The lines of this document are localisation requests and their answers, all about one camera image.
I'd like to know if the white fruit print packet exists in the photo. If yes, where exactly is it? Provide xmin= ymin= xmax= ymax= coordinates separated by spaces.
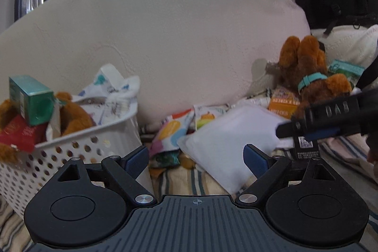
xmin=193 ymin=104 xmax=230 ymax=132

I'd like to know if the red packet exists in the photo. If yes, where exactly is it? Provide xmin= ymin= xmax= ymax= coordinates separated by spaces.
xmin=0 ymin=115 xmax=48 ymax=153

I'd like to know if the large white pouch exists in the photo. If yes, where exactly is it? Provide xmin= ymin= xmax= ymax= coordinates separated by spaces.
xmin=176 ymin=106 xmax=292 ymax=195

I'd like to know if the orange snack box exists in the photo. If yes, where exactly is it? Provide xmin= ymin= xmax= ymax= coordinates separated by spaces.
xmin=267 ymin=86 xmax=302 ymax=120

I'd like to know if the teal box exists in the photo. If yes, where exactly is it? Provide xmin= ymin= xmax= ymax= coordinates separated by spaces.
xmin=327 ymin=59 xmax=366 ymax=83

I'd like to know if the brown long-armed plush toy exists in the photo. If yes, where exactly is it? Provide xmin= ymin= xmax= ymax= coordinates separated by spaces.
xmin=0 ymin=92 xmax=95 ymax=164

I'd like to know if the brown plush dog teal collar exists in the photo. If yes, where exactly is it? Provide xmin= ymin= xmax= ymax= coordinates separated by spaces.
xmin=278 ymin=35 xmax=353 ymax=120

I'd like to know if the person's right hand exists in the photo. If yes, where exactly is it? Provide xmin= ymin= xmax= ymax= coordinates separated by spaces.
xmin=368 ymin=149 xmax=378 ymax=175

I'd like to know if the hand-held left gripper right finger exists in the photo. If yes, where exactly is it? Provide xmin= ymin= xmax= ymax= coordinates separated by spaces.
xmin=235 ymin=144 xmax=338 ymax=207

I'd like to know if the white perforated plastic basket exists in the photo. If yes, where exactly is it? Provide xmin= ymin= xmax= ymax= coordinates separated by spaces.
xmin=0 ymin=114 xmax=154 ymax=219

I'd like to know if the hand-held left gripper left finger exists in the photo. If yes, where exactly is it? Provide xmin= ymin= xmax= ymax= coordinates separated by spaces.
xmin=57 ymin=146 xmax=158 ymax=207

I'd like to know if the small grey packet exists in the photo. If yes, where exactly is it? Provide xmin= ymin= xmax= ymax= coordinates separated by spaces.
xmin=265 ymin=61 xmax=282 ymax=76

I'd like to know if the cream cushion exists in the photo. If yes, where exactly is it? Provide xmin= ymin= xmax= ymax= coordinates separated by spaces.
xmin=309 ymin=24 xmax=378 ymax=73

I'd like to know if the small black box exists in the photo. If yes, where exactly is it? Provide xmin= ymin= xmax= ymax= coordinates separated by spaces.
xmin=292 ymin=135 xmax=321 ymax=160

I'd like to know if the green foil sachet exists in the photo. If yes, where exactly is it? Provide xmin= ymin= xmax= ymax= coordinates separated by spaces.
xmin=150 ymin=151 xmax=181 ymax=170

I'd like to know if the colourful dotted packet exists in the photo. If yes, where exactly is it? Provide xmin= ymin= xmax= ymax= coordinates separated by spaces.
xmin=148 ymin=110 xmax=196 ymax=157

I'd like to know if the white printed packet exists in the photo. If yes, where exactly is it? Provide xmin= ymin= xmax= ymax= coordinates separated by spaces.
xmin=88 ymin=63 xmax=125 ymax=94

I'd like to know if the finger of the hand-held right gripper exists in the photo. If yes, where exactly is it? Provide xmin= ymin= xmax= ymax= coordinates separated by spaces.
xmin=275 ymin=93 xmax=367 ymax=141

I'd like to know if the green box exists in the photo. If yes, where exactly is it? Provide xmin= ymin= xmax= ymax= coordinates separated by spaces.
xmin=8 ymin=75 xmax=57 ymax=127

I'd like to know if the white wipes pack purple label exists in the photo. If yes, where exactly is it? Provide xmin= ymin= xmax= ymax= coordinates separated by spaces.
xmin=71 ymin=76 xmax=141 ymax=126

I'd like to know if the white quilted mattress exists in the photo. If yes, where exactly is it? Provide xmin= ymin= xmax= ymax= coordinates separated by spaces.
xmin=0 ymin=0 xmax=311 ymax=134

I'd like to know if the striped white tube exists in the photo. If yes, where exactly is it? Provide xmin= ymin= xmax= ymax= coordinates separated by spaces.
xmin=140 ymin=124 xmax=161 ymax=136

